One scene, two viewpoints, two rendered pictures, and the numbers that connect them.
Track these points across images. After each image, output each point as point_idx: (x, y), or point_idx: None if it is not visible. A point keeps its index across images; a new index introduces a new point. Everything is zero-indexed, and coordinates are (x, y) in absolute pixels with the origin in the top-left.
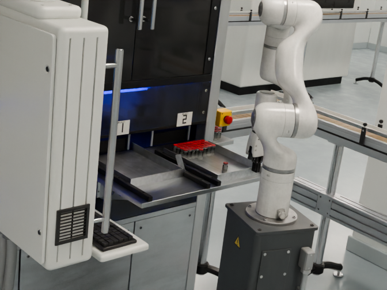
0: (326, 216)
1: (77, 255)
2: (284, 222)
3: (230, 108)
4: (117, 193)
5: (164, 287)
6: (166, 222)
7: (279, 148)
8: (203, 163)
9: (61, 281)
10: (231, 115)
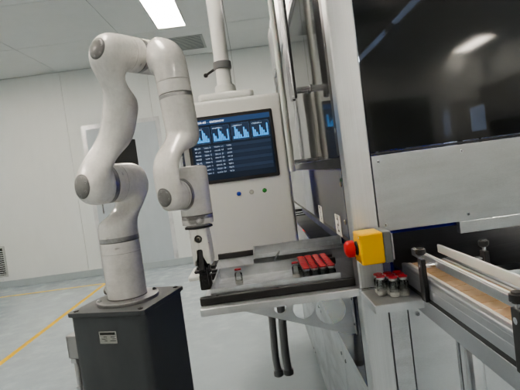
0: None
1: None
2: (103, 297)
3: (494, 269)
4: None
5: None
6: (356, 384)
7: (111, 211)
8: (280, 278)
9: (331, 359)
10: (359, 244)
